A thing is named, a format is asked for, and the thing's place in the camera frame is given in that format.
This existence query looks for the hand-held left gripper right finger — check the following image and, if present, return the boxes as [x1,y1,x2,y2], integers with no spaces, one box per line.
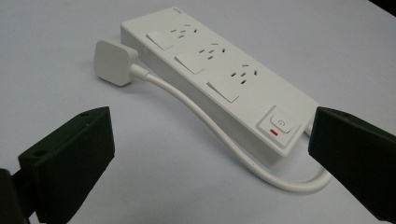
[307,105,396,224]

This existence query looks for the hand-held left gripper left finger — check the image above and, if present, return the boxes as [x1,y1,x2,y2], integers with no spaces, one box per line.
[12,105,116,224]

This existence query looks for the white plug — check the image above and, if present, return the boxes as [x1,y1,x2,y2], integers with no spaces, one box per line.
[93,39,149,87]

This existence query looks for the white power cable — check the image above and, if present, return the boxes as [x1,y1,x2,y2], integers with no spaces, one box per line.
[144,73,332,195]

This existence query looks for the white power strip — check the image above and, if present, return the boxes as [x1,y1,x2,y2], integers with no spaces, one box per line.
[120,7,319,166]

